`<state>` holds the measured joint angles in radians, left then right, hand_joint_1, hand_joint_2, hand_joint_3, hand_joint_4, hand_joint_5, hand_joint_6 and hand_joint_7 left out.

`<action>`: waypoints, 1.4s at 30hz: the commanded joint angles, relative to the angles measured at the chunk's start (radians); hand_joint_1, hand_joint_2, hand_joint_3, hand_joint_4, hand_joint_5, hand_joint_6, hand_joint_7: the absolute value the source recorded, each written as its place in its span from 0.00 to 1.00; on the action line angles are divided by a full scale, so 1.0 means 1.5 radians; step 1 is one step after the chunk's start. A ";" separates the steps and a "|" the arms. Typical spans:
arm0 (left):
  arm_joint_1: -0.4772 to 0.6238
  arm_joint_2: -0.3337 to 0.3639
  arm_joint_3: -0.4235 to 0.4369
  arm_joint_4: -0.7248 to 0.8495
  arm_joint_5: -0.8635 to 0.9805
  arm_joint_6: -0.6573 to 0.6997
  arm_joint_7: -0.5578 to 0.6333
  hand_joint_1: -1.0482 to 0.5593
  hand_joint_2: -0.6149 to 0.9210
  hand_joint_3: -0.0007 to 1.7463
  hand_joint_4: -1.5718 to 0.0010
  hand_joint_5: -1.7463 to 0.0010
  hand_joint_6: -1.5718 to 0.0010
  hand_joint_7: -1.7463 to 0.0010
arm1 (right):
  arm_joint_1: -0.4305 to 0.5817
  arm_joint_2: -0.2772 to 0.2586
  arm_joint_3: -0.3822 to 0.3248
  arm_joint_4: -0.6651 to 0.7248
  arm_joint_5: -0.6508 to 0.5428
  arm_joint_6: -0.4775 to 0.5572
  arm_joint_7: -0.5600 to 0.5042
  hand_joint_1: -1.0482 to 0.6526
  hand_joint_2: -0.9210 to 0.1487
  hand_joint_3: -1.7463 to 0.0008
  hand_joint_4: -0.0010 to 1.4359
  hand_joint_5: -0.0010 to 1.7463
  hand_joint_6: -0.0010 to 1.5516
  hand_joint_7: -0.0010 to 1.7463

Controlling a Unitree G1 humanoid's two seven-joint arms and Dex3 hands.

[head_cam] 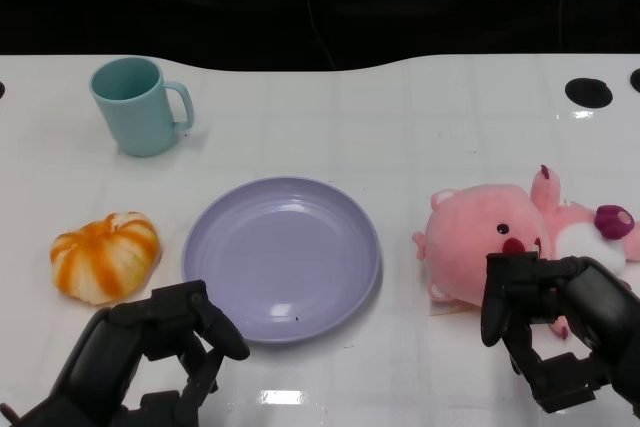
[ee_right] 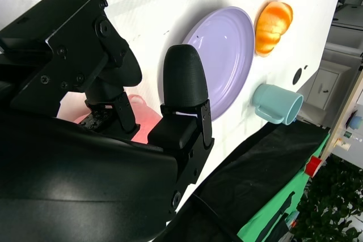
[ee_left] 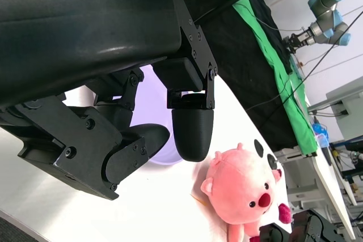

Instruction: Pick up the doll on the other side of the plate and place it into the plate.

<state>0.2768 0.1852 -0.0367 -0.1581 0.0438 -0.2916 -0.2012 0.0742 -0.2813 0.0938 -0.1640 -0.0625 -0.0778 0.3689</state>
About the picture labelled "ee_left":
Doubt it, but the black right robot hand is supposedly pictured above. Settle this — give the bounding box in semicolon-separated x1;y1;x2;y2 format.
259;209;341;242

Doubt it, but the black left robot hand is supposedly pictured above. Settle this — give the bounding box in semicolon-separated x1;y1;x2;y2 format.
0;0;219;201

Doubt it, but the pink plush doll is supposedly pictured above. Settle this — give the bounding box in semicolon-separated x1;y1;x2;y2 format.
200;142;292;242

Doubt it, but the lavender plate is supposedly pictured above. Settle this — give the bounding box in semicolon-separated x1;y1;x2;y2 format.
61;65;182;166

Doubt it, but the white side desk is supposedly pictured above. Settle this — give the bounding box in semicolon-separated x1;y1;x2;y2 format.
274;145;358;240

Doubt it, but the black table grommet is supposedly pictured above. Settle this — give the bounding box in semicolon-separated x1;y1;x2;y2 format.
254;139;264;158
266;153;278;169

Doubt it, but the green cloth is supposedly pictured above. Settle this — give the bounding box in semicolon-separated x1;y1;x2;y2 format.
212;0;318;158

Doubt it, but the grey metal cabinet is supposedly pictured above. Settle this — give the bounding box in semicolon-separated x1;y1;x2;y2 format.
307;80;363;142

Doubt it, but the black backdrop cloth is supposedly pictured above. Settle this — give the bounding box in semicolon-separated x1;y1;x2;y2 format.
172;0;298;151

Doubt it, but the long black floor cable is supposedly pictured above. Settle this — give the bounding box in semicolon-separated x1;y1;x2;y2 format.
246;12;363;111

